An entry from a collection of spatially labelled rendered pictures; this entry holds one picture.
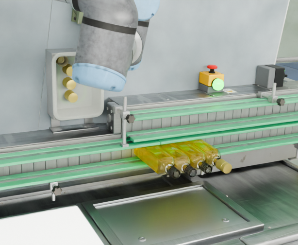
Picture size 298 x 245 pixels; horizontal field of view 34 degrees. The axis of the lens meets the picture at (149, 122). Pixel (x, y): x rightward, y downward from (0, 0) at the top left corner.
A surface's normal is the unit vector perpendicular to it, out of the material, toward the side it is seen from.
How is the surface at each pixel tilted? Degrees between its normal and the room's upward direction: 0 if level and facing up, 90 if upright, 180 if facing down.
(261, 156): 0
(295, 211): 91
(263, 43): 0
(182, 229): 91
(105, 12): 34
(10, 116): 0
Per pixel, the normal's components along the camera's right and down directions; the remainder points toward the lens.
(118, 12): 0.27, 0.08
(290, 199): 0.02, -0.95
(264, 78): -0.90, 0.11
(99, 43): -0.15, 0.20
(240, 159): 0.44, 0.29
